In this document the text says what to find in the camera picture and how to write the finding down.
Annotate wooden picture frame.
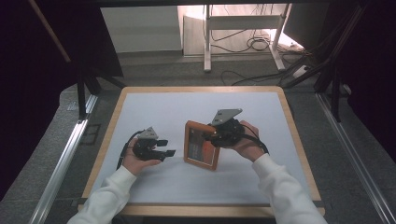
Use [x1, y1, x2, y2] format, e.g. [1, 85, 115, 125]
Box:
[183, 119, 221, 172]

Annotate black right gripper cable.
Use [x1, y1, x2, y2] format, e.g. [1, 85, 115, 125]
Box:
[239, 124, 270, 156]

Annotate person's right hand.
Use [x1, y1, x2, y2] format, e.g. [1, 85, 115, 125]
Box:
[228, 120, 265, 162]

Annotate white power strip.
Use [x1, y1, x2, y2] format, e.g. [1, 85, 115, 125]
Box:
[292, 64, 312, 78]

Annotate white metal desk frame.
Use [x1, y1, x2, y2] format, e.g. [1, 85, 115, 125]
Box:
[204, 3, 292, 73]

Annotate black metal stand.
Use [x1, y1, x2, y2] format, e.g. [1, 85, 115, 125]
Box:
[76, 66, 127, 120]
[281, 6, 365, 123]

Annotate dark curtain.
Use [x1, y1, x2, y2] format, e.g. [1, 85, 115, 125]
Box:
[0, 0, 124, 200]
[330, 0, 396, 153]

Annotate person's left hand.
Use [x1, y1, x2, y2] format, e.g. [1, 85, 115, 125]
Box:
[122, 136, 163, 176]

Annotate aluminium rail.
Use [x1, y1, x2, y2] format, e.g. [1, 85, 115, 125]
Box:
[29, 94, 99, 224]
[316, 92, 396, 224]

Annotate wooden stick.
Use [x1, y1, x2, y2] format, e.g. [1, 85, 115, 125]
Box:
[27, 0, 73, 63]

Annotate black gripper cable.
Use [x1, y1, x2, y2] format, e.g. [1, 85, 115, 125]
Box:
[239, 124, 270, 156]
[116, 129, 146, 171]

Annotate dark floor outlet cover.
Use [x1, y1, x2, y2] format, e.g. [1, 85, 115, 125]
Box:
[78, 123, 102, 146]

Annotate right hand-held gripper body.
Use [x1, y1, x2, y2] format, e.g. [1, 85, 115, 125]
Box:
[210, 108, 246, 147]

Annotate white panel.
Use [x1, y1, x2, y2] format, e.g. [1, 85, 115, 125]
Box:
[100, 5, 183, 54]

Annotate coiled black floor cables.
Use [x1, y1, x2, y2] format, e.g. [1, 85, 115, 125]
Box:
[209, 27, 281, 54]

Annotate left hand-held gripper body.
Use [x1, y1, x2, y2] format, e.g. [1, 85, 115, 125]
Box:
[133, 126, 166, 162]

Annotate long black floor cable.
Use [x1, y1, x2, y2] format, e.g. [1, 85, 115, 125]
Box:
[219, 63, 300, 87]

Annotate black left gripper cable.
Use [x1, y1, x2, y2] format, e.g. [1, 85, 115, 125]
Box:
[116, 129, 146, 171]

